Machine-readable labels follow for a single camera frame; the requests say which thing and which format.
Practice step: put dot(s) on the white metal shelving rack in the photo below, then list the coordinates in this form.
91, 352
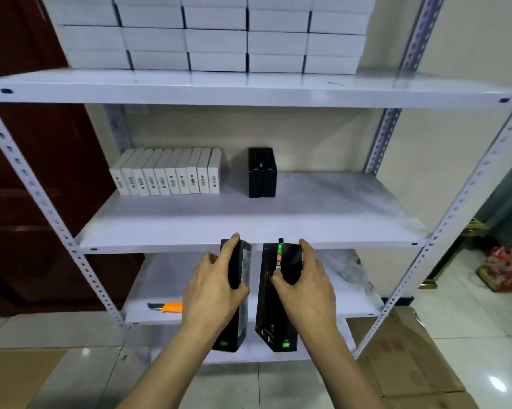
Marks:
239, 213

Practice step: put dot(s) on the person's right hand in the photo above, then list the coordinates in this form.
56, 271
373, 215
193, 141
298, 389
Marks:
311, 302

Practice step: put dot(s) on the person's right forearm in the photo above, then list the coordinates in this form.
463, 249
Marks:
345, 375

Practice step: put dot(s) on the slim black green-label box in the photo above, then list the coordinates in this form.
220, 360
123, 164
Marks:
235, 334
255, 179
269, 328
270, 179

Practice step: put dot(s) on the dark wooden door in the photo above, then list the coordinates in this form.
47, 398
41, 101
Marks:
26, 183

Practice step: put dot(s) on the black and gold object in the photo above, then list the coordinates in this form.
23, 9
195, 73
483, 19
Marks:
476, 225

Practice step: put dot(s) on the tidy row of white boxes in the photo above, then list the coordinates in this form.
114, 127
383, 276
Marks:
213, 38

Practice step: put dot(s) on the large brown cardboard box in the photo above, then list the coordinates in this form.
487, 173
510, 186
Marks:
409, 362

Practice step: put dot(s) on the row of slim white boxes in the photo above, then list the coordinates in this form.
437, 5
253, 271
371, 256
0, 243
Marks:
162, 173

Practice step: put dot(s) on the orange utility knife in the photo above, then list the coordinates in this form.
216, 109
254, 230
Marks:
172, 307

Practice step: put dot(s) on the green cloth covered table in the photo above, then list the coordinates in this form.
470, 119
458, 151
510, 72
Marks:
507, 208

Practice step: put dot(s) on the person's left forearm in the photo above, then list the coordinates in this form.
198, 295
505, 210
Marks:
171, 375

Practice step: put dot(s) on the person's left hand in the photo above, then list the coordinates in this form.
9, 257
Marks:
209, 298

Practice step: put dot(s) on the red printed bag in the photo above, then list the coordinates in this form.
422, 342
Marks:
503, 268

